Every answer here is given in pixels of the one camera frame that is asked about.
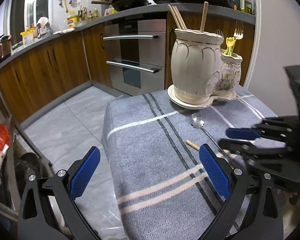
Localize wooden kitchen cabinets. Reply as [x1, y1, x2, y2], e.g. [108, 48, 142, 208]
[0, 12, 256, 124]

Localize yellow green tulip utensil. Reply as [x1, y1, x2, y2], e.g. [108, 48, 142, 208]
[224, 41, 234, 56]

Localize blue striped tablecloth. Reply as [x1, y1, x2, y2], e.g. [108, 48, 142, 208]
[102, 87, 274, 239]

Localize wooden chopstick in holder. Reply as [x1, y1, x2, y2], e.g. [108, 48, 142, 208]
[200, 2, 209, 33]

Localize silver flower spoon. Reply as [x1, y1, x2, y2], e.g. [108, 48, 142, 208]
[190, 113, 236, 169]

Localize stainless steel oven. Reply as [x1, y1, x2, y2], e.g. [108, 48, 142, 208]
[102, 18, 166, 96]

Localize grey kitchen countertop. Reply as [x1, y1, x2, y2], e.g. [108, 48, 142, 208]
[0, 3, 256, 70]

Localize metal storage rack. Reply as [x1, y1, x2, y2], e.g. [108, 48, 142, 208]
[0, 42, 56, 221]

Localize yellow oil bottle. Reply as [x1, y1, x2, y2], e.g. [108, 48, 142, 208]
[67, 10, 78, 28]

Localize black frying pan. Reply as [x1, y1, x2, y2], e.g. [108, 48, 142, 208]
[91, 0, 149, 11]

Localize gold metal fork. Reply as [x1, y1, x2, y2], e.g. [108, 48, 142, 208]
[231, 21, 244, 52]

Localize cream ceramic utensil holder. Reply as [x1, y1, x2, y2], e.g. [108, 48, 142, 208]
[167, 29, 243, 109]

